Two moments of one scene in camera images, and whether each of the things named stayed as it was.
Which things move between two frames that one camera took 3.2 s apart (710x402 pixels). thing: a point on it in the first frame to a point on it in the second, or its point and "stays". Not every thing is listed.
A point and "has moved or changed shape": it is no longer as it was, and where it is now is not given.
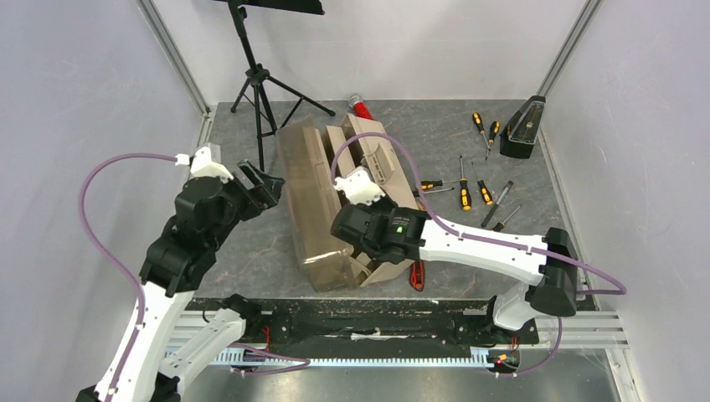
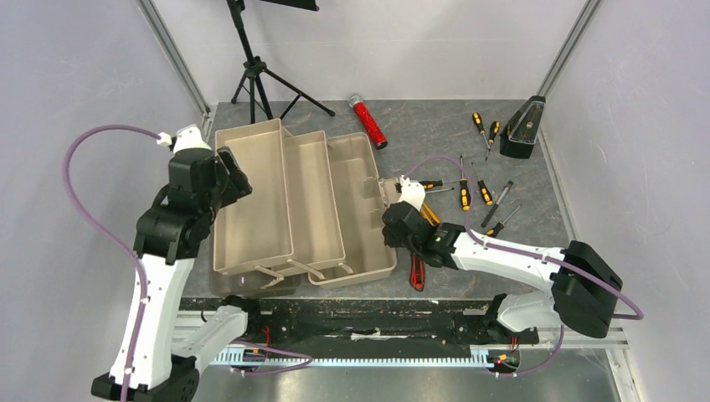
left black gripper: x=259 y=197 to x=240 y=186
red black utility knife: x=418 y=275 stays
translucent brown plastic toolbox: x=312 y=158 has moved or changed shape
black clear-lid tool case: x=518 y=136 stays
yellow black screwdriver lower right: x=501 y=224 stays
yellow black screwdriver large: x=432 y=184 stays
